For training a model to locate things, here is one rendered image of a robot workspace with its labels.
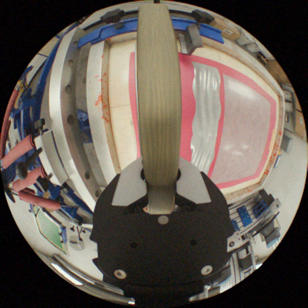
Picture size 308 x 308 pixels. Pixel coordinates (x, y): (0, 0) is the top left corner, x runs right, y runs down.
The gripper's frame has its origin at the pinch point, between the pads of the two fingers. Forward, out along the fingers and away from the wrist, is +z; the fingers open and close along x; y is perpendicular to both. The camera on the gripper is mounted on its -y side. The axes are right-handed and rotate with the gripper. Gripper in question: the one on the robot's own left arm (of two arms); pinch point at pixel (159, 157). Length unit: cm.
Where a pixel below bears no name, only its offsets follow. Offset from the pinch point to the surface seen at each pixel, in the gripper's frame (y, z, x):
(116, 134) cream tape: -0.9, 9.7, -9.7
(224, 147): 3.1, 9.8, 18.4
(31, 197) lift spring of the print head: 16, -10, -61
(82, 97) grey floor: -36, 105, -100
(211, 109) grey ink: -6.5, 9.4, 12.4
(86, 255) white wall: 380, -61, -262
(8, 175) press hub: 0, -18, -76
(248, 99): -12.7, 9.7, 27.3
